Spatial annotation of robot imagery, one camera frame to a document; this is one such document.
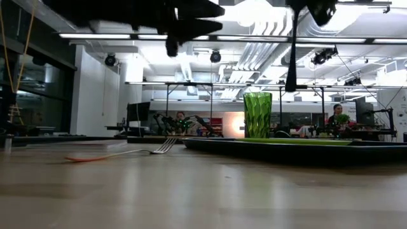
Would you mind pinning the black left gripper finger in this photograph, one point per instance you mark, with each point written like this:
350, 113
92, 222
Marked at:
197, 28
197, 9

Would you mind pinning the black spoon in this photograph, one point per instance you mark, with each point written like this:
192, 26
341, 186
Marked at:
291, 79

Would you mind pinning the green faceted cup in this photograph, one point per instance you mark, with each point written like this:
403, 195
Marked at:
257, 114

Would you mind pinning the lime green plate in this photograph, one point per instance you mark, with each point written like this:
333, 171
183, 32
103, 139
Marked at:
295, 142

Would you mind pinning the black background robot arm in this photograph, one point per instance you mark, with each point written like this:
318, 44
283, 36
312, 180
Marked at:
203, 122

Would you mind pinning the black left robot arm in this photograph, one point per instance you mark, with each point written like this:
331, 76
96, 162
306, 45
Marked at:
95, 9

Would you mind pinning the dark green tray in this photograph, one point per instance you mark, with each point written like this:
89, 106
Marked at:
286, 154

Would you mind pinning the black overhead light bar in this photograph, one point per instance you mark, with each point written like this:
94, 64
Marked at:
254, 38

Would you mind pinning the person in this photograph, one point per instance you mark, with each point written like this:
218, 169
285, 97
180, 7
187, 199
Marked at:
180, 116
336, 111

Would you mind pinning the black computer monitor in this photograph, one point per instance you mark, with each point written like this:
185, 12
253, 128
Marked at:
138, 111

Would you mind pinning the dark display screen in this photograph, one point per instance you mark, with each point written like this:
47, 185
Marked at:
365, 111

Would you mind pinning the green potted plant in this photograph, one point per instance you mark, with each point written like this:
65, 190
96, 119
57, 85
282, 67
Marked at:
342, 119

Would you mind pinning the black articulated stand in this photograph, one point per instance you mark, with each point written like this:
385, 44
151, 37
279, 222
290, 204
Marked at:
390, 121

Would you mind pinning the yellow ladder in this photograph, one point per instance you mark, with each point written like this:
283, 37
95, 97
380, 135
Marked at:
12, 109

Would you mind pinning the black ceiling camera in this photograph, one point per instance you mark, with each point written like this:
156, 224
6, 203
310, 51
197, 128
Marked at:
110, 60
215, 56

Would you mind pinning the black background rig frame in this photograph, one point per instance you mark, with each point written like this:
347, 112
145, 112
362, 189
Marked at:
167, 105
322, 108

